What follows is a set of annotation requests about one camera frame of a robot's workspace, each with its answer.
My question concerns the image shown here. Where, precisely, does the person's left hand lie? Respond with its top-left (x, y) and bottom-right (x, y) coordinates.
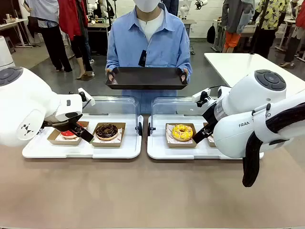
top-left (179, 68), bottom-right (189, 84)

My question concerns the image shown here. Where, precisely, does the person's right forearm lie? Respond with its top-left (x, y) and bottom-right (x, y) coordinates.
top-left (105, 56), bottom-right (120, 72)

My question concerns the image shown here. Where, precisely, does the white face mask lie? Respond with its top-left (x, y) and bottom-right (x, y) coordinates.
top-left (134, 0), bottom-right (164, 13)

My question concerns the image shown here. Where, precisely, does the black backpack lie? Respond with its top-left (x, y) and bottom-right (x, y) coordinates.
top-left (206, 24), bottom-right (216, 44)

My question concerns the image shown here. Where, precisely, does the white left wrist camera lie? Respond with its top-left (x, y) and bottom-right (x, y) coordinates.
top-left (78, 87), bottom-right (96, 107)

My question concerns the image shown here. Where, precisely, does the person in yellow floral shirt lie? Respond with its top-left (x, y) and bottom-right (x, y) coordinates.
top-left (251, 0), bottom-right (291, 60)

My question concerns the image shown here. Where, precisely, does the cardboard box of red donut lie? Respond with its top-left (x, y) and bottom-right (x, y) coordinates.
top-left (47, 121), bottom-right (90, 146)

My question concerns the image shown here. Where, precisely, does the white air purifier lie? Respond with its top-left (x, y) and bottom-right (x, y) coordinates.
top-left (0, 35), bottom-right (16, 70)

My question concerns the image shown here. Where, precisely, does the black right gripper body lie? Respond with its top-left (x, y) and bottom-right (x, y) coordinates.
top-left (202, 101), bottom-right (219, 131)

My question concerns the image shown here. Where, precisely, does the large white table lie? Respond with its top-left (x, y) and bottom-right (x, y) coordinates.
top-left (203, 52), bottom-right (305, 89)

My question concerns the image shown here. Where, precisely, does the figure in orange shorts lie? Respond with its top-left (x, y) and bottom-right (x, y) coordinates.
top-left (221, 0), bottom-right (256, 53)

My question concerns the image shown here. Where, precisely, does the white display tray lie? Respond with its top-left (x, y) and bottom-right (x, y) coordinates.
top-left (22, 114), bottom-right (143, 159)
top-left (147, 114), bottom-right (264, 160)

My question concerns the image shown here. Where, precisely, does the person's right hand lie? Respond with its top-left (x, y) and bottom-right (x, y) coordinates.
top-left (106, 68), bottom-right (118, 84)

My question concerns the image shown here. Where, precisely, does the white background desk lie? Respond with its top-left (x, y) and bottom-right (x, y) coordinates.
top-left (0, 18), bottom-right (33, 49)

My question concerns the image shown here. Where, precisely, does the chocolate donut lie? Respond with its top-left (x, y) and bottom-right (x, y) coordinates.
top-left (95, 123), bottom-right (119, 141)

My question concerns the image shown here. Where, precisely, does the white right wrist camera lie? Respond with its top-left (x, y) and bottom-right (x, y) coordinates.
top-left (191, 88), bottom-right (212, 103)

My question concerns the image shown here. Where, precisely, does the yellow sprinkled donut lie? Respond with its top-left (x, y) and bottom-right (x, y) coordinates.
top-left (172, 124), bottom-right (194, 142)

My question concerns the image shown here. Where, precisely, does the mannequin in pale blue top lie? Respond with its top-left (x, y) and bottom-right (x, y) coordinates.
top-left (24, 0), bottom-right (73, 73)

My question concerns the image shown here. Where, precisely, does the mannequin in red jacket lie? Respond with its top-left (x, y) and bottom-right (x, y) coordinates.
top-left (58, 0), bottom-right (95, 80)

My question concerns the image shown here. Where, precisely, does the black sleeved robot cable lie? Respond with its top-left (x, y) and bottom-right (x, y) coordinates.
top-left (241, 102), bottom-right (305, 188)

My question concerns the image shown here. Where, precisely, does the person in blue shirt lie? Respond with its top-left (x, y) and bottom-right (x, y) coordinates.
top-left (105, 0), bottom-right (193, 115)

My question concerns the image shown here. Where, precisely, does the red glazed donut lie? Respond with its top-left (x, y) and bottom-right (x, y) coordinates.
top-left (59, 121), bottom-right (84, 140)

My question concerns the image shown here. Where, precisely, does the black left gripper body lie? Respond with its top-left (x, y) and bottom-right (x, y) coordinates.
top-left (42, 112), bottom-right (83, 131)

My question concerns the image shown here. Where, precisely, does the cardboard box of yellow donut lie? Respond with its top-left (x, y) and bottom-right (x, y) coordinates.
top-left (165, 122), bottom-right (199, 149)

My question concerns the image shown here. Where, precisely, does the clear display lid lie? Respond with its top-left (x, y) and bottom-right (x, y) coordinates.
top-left (150, 96), bottom-right (216, 136)
top-left (82, 95), bottom-right (140, 136)

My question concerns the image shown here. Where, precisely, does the black serving tray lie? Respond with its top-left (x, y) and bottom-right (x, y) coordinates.
top-left (105, 66), bottom-right (189, 91)

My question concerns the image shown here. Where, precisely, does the cardboard box of chocolate donut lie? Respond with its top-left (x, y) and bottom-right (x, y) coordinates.
top-left (90, 122), bottom-right (126, 147)

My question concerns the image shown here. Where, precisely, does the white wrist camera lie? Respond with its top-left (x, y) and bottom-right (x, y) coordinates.
top-left (78, 87), bottom-right (96, 107)
top-left (191, 88), bottom-right (212, 103)

